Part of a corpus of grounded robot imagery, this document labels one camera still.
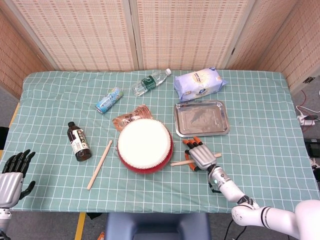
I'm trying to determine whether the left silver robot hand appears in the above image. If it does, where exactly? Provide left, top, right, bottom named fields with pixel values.
left=0, top=149, right=37, bottom=208

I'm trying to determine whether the woven bamboo folding screen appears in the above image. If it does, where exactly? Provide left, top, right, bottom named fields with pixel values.
left=0, top=0, right=320, bottom=98

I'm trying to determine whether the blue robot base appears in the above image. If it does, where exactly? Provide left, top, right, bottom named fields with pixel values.
left=104, top=212, right=212, bottom=240

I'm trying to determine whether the dark brown labelled bottle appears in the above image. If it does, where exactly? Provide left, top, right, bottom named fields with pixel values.
left=66, top=121, right=93, bottom=162

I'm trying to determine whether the red drum white skin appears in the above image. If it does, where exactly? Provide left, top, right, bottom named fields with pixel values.
left=116, top=118, right=174, bottom=175

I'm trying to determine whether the rectangular metal tray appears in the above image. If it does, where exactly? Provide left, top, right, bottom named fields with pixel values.
left=174, top=100, right=231, bottom=139

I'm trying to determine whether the lilac tissue pack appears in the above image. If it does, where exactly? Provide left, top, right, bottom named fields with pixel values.
left=173, top=66, right=229, bottom=103

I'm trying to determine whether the clear bottle green label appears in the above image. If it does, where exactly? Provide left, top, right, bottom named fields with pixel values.
left=131, top=68, right=172, bottom=97

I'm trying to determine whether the green checked tablecloth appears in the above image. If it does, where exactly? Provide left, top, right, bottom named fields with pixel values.
left=9, top=69, right=320, bottom=215

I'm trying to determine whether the red cable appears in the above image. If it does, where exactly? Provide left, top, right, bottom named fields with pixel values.
left=297, top=89, right=316, bottom=113

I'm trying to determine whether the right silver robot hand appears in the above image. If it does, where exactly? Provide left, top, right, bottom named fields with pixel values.
left=182, top=136, right=217, bottom=173

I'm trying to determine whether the brown snack packet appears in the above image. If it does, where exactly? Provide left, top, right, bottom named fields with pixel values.
left=111, top=104, right=153, bottom=132

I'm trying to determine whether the blue green drink can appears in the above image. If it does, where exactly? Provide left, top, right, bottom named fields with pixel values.
left=95, top=87, right=125, bottom=114

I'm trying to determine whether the black floor device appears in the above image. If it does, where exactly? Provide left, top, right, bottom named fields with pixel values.
left=303, top=138, right=320, bottom=158

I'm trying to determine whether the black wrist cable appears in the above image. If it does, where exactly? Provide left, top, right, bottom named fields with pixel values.
left=208, top=181, right=221, bottom=195

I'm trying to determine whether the wooden drumstick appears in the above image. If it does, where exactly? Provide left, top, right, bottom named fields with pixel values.
left=86, top=139, right=114, bottom=191
left=170, top=152, right=223, bottom=167

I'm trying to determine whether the white power strip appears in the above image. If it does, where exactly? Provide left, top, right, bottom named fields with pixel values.
left=297, top=113, right=317, bottom=127

